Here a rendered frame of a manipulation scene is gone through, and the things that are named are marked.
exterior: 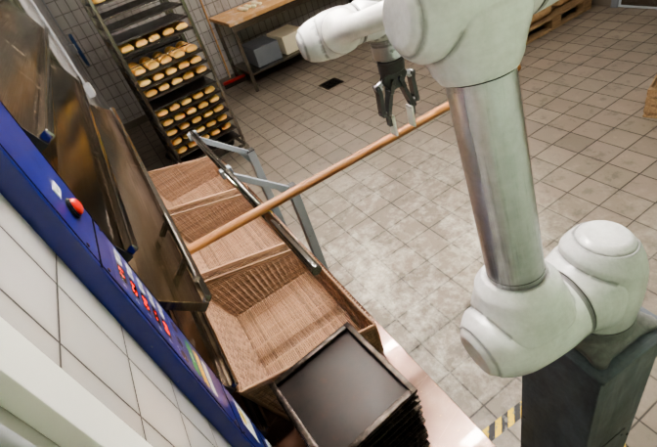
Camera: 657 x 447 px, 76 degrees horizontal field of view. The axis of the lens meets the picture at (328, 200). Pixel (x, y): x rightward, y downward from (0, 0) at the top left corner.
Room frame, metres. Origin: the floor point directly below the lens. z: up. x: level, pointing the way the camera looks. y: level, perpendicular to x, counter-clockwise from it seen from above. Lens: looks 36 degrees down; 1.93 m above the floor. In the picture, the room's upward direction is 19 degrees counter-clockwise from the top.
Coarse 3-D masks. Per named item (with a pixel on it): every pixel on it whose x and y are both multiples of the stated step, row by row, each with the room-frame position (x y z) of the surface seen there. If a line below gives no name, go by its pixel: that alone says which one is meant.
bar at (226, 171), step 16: (208, 144) 1.91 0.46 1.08; (224, 144) 1.94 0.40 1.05; (256, 160) 1.97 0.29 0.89; (224, 176) 1.43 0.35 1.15; (240, 176) 1.46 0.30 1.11; (256, 176) 1.99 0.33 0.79; (240, 192) 1.27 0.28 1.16; (272, 192) 1.97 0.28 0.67; (304, 208) 1.52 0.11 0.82; (272, 224) 1.02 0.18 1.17; (304, 224) 1.51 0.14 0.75; (288, 240) 0.92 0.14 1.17; (304, 256) 0.83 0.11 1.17; (320, 256) 1.52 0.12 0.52; (320, 272) 0.78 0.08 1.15
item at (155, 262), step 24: (96, 120) 2.05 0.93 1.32; (120, 144) 1.78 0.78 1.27; (120, 168) 1.47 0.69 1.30; (120, 192) 1.24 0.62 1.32; (144, 192) 1.30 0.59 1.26; (144, 216) 1.10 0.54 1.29; (144, 240) 0.95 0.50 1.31; (168, 240) 0.98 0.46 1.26; (144, 264) 0.82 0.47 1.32; (168, 264) 0.85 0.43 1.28; (168, 288) 0.74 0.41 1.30; (192, 288) 0.76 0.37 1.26
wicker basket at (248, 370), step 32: (288, 256) 1.37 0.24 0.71; (224, 288) 1.26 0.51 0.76; (256, 288) 1.31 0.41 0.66; (288, 288) 1.32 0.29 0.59; (320, 288) 1.26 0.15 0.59; (224, 320) 1.14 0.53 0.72; (256, 320) 1.20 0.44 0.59; (288, 320) 1.15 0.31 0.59; (320, 320) 1.10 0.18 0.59; (352, 320) 1.05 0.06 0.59; (256, 352) 1.05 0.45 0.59; (288, 352) 1.00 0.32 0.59; (256, 384) 0.74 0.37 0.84
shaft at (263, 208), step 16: (432, 112) 1.30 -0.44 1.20; (400, 128) 1.26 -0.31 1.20; (384, 144) 1.22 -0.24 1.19; (352, 160) 1.18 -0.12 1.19; (320, 176) 1.14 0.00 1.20; (288, 192) 1.11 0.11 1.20; (256, 208) 1.07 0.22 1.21; (272, 208) 1.08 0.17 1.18; (240, 224) 1.04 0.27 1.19; (208, 240) 1.00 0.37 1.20
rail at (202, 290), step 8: (112, 112) 2.28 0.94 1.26; (120, 120) 2.14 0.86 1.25; (120, 128) 2.00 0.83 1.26; (128, 136) 1.88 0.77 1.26; (128, 144) 1.78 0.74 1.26; (136, 152) 1.68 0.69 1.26; (136, 160) 1.58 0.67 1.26; (144, 168) 1.49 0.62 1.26; (144, 176) 1.42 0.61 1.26; (152, 184) 1.35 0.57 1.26; (152, 192) 1.29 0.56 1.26; (160, 200) 1.22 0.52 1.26; (160, 208) 1.16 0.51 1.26; (192, 280) 0.79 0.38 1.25; (200, 280) 0.78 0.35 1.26; (200, 288) 0.74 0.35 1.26; (200, 296) 0.72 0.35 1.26; (208, 296) 0.72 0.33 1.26
